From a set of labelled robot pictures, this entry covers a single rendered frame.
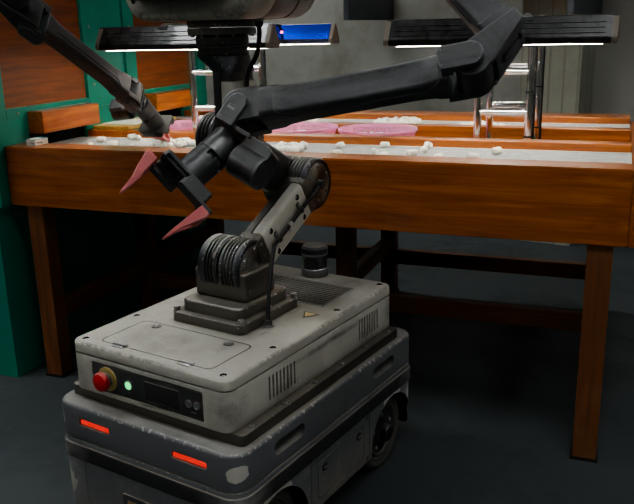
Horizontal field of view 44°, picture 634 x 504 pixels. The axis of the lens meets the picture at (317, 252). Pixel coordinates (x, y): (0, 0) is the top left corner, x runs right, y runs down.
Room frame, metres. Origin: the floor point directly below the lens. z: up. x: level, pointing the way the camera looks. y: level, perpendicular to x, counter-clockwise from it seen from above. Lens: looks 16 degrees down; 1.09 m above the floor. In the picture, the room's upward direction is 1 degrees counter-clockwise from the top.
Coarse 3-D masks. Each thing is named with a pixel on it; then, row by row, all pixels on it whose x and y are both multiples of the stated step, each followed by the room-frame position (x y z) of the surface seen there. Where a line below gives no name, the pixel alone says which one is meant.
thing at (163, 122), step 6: (156, 114) 2.45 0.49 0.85; (150, 120) 2.44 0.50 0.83; (156, 120) 2.45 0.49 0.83; (162, 120) 2.48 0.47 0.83; (168, 120) 2.48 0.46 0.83; (144, 126) 2.50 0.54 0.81; (150, 126) 2.46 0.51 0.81; (156, 126) 2.46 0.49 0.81; (162, 126) 2.47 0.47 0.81; (168, 126) 2.47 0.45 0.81; (144, 132) 2.49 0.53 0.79; (150, 132) 2.48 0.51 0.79; (156, 132) 2.47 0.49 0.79; (162, 132) 2.46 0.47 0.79; (168, 132) 2.46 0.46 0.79
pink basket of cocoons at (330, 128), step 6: (288, 126) 2.85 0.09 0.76; (294, 126) 2.85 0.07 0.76; (306, 126) 2.85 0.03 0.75; (312, 126) 2.84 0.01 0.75; (318, 126) 2.83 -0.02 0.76; (324, 126) 2.82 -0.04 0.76; (330, 126) 2.79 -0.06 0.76; (336, 126) 2.70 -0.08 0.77; (276, 132) 2.62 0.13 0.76; (282, 132) 2.61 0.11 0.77; (288, 132) 2.60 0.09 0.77; (294, 132) 2.60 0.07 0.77; (300, 132) 2.60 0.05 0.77; (306, 132) 2.60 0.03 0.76; (312, 132) 2.60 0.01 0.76; (318, 132) 2.62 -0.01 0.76; (330, 132) 2.66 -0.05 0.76
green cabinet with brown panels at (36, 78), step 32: (64, 0) 2.79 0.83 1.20; (96, 0) 2.95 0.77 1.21; (0, 32) 2.49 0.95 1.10; (96, 32) 2.93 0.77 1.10; (0, 64) 2.47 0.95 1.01; (32, 64) 2.61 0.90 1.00; (64, 64) 2.75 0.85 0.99; (128, 64) 3.09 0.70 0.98; (160, 64) 3.33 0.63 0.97; (0, 96) 2.44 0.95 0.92; (32, 96) 2.59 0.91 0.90; (64, 96) 2.74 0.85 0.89; (96, 96) 2.88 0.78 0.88
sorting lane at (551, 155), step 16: (96, 144) 2.60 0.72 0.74; (128, 144) 2.59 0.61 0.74; (144, 144) 2.58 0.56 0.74; (272, 144) 2.51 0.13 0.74; (320, 144) 2.48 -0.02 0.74; (352, 144) 2.46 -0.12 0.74; (560, 160) 2.08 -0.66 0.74; (576, 160) 2.07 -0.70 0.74; (592, 160) 2.07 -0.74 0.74; (608, 160) 2.06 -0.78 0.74; (624, 160) 2.05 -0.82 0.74
